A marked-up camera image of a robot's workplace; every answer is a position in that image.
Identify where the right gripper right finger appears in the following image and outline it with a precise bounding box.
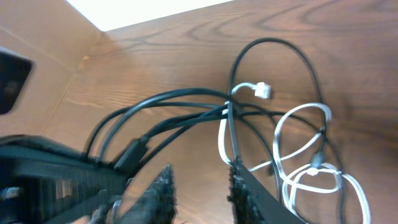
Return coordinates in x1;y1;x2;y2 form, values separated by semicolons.
227;157;304;224

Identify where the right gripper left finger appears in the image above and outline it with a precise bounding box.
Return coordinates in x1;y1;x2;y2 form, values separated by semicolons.
90;164;177;224

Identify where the long black usb cable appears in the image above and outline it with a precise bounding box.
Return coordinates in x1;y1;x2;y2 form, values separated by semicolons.
82;37;349;224

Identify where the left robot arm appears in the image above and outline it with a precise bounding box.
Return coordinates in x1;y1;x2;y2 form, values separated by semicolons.
1;134;126;223

